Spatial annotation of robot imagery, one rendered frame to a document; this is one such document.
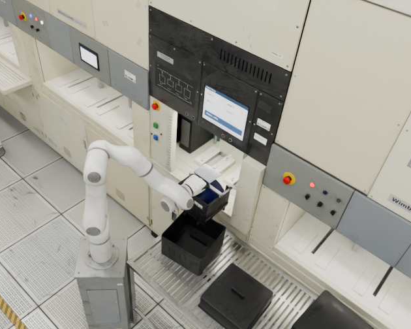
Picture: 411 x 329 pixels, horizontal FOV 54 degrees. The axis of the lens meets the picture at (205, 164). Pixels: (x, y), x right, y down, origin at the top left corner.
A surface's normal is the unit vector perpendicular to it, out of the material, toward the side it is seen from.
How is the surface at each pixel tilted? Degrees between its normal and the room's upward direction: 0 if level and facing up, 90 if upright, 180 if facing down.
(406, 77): 90
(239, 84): 90
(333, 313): 0
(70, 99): 0
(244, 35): 93
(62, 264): 0
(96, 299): 90
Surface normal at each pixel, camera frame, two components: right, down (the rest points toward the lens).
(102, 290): 0.07, 0.69
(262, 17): -0.65, 0.47
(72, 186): 0.08, -0.73
